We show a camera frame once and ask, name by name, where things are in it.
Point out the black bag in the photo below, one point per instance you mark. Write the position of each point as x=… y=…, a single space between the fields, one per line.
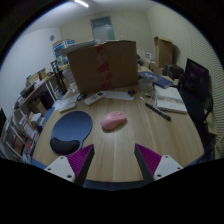
x=173 y=71

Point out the black office chair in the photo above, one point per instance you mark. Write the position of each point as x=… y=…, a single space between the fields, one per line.
x=198 y=113

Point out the black metal rack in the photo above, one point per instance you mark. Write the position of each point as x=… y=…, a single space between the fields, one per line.
x=60 y=78

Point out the large brown cardboard box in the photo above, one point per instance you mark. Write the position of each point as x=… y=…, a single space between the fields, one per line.
x=100 y=66

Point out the dark blue mouse pad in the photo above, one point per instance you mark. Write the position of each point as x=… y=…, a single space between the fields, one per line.
x=71 y=128

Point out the black marker pen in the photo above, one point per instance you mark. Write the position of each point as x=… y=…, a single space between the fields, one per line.
x=158 y=111

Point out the white printed paper sheet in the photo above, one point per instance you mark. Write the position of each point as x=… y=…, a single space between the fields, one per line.
x=63 y=101

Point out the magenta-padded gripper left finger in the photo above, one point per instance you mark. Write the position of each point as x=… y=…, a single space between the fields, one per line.
x=58 y=166

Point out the blue book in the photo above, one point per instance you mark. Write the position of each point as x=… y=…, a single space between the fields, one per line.
x=156 y=79

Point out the grey flat panel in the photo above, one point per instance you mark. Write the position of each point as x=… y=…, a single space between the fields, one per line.
x=78 y=46

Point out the clear round container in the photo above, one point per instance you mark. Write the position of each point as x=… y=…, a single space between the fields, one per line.
x=146 y=88

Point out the tall brown cardboard box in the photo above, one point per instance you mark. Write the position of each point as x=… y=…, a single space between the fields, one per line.
x=164 y=51

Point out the pink computer mouse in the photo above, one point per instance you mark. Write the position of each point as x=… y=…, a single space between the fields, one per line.
x=113 y=120

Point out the white remote control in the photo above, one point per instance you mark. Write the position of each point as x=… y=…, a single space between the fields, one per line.
x=94 y=98

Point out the blue white display cabinet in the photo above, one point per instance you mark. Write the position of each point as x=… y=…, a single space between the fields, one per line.
x=63 y=45

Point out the cream flat case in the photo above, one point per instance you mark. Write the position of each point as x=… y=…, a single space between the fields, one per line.
x=67 y=107

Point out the black monitor screen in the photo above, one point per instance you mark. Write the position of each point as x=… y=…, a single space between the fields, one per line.
x=196 y=78

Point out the ceiling light strip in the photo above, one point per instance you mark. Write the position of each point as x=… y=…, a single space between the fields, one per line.
x=81 y=3

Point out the small black clip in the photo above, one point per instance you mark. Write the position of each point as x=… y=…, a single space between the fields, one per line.
x=132 y=92

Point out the cluttered shelf unit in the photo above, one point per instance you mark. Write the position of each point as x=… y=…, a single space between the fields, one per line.
x=23 y=126

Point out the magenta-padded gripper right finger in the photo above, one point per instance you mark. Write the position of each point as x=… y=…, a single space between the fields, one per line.
x=168 y=165

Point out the white open book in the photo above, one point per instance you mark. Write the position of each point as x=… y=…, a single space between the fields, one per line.
x=170 y=99

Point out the clear plastic jar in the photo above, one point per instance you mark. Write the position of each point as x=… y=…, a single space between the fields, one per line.
x=70 y=78

